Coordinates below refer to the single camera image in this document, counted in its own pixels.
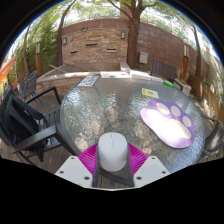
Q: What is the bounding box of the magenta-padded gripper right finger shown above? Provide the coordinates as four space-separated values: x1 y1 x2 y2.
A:
126 143 170 188

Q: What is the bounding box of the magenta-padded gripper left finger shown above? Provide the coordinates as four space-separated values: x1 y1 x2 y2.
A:
54 142 102 189

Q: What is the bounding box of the white computer mouse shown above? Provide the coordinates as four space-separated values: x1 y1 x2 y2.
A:
98 132 130 173

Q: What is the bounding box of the purple paw-shaped mouse pad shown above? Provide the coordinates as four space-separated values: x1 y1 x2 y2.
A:
139 98 196 150

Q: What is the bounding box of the black armchair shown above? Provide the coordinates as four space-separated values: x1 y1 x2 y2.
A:
0 85 73 164

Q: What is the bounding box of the black metal chair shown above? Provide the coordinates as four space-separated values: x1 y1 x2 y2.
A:
199 113 224 164

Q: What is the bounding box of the yellow card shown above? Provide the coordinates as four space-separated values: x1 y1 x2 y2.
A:
141 87 160 100

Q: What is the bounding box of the green tube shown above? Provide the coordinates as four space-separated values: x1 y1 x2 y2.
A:
162 79 175 89

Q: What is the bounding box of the white planter box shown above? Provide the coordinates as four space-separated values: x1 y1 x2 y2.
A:
173 78 193 98

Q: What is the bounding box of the black-and-white patterned sheet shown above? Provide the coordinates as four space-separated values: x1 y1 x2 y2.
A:
77 75 100 88

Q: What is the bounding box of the white booklet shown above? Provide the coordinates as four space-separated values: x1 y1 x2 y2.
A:
129 70 153 81

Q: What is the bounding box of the black mesh chair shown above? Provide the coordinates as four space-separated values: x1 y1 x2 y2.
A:
16 70 38 101

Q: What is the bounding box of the dark slatted garden chair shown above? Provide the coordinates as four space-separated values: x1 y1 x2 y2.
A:
149 59 177 83

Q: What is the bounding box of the white printed paper sheet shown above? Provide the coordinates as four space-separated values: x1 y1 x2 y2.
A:
100 71 131 80

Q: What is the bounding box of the grey electrical box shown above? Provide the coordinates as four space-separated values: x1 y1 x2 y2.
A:
138 51 149 65

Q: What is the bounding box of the orange awning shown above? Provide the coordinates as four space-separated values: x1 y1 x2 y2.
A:
0 58 17 84

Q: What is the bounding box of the slender tree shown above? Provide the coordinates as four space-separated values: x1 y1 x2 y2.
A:
55 0 78 68

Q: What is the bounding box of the large tree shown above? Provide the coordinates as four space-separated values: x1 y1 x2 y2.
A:
106 0 161 70

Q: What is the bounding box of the wooden lamp post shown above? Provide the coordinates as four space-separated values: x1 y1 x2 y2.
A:
181 39 190 79
35 37 43 77

